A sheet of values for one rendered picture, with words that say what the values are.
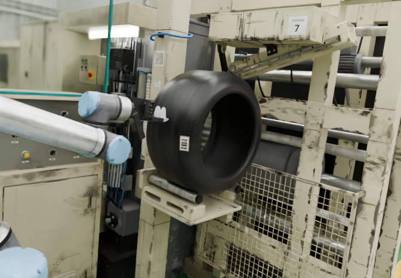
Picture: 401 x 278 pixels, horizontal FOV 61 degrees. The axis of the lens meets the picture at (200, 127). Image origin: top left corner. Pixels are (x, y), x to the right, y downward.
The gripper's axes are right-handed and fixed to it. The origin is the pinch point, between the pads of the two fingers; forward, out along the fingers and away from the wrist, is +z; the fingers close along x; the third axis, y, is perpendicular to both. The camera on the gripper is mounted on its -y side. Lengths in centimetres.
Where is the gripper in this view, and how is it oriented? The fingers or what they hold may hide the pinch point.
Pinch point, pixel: (165, 120)
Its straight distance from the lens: 141.7
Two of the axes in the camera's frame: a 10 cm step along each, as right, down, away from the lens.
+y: 1.8, -9.8, -0.5
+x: -7.1, -1.6, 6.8
